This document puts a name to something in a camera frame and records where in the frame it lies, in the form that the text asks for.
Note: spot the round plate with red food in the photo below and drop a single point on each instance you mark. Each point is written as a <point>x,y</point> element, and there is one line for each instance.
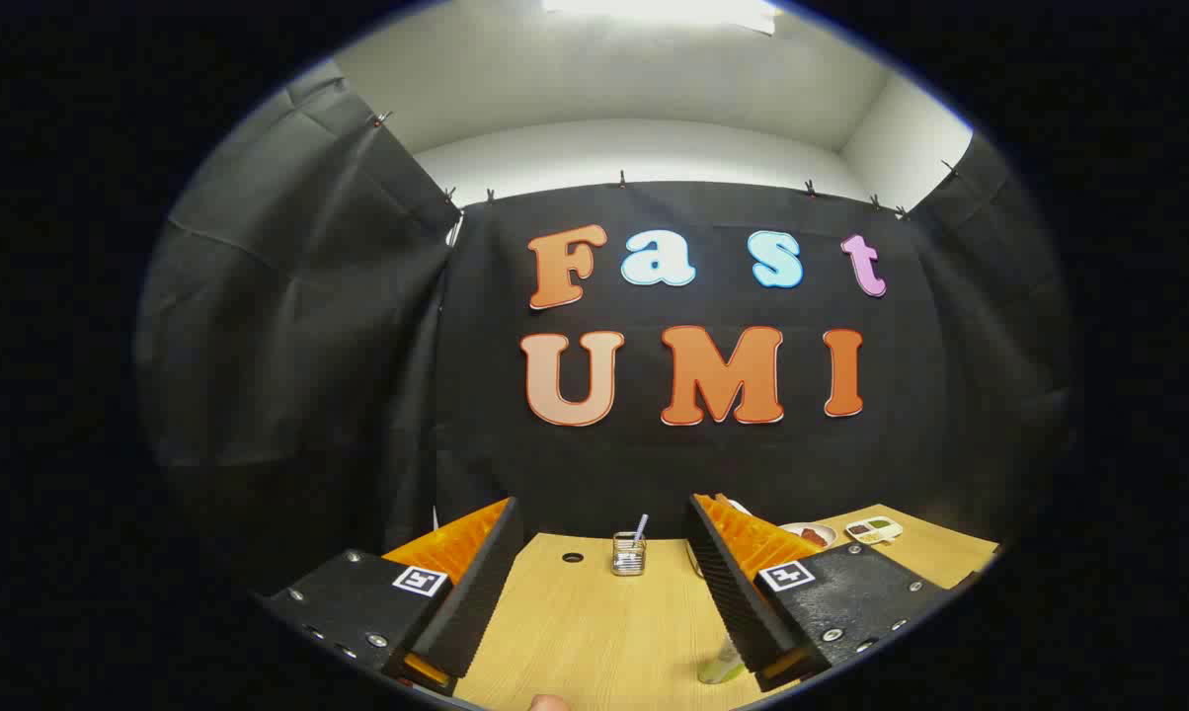
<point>812,536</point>

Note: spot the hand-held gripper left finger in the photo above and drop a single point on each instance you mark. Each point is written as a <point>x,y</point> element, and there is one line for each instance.
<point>471,592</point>

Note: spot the striped straw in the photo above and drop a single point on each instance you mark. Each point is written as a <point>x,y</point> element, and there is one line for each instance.
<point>640,529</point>

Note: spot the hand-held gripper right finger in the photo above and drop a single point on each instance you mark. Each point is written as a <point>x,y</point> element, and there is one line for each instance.
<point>738,602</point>

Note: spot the clear plastic juice bottle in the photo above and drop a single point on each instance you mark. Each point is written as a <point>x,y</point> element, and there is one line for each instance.
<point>721,669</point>

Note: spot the white divided snack tray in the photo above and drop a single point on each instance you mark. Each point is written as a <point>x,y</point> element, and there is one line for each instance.
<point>873,531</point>

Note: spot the ceiling light panel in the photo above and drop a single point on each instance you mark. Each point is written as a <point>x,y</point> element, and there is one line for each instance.
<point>654,10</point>

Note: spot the wooden table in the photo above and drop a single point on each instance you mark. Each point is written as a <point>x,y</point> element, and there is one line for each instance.
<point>594,632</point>

